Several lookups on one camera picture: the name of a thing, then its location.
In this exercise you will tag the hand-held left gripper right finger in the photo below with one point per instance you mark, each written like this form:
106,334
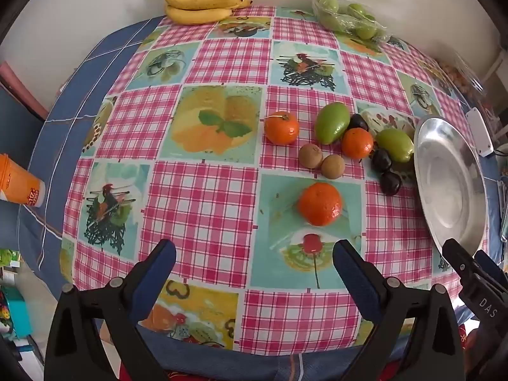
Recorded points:
351,276

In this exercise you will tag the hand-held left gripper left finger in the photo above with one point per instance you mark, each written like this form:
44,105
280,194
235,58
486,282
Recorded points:
162,272

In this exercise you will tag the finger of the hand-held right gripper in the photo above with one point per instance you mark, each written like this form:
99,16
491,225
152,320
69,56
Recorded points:
458,258
492,270

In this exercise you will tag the round metal plate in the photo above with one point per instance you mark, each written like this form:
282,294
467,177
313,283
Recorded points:
448,190

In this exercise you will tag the large orange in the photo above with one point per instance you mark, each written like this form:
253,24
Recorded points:
319,204

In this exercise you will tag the dark purple plum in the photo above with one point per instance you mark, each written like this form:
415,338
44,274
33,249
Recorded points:
358,121
391,183
381,160

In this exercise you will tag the brown kiwi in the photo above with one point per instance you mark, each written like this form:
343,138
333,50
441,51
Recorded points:
310,156
332,166

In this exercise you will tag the small green mango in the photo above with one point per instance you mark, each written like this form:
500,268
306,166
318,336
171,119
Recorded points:
395,145

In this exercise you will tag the small orange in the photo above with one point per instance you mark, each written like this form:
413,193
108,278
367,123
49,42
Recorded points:
357,143

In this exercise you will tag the large green mango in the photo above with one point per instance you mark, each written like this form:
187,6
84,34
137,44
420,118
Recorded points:
331,123

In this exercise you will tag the orange with stem thread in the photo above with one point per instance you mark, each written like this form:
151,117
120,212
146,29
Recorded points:
281,129

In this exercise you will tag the clear box of small fruits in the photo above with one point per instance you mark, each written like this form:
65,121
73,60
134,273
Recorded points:
462,79

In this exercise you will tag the pile of green round fruits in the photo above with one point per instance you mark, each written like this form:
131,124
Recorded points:
329,4

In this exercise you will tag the pink checkered printed tablecloth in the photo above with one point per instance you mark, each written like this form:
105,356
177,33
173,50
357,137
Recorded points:
198,206

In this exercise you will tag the white plastic device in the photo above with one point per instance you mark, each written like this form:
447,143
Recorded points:
478,133

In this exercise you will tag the teal plastic container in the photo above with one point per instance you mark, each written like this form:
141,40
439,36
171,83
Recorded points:
20,313

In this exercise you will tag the orange plastic cup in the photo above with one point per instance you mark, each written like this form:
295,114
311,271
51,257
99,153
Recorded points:
20,182

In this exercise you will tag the clear plastic fruit tray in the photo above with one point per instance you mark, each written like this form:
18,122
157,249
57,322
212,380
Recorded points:
383,35

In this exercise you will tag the pink foam roll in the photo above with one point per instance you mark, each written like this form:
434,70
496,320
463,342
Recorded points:
16,83

